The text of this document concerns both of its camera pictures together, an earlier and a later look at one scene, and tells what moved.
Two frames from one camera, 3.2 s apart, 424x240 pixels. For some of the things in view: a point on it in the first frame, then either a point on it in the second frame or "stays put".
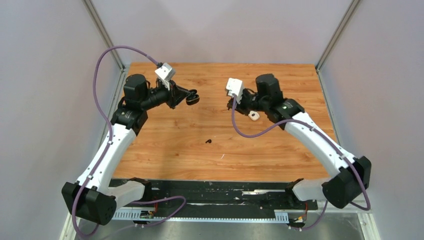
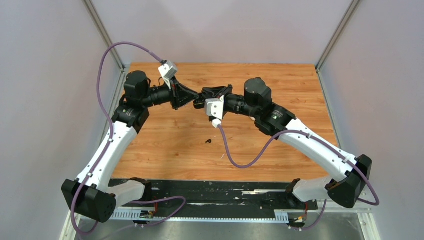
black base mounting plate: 222,194 stays put
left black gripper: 176,94 stays put
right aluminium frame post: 325,59 stays put
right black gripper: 239,107 -> 221,90
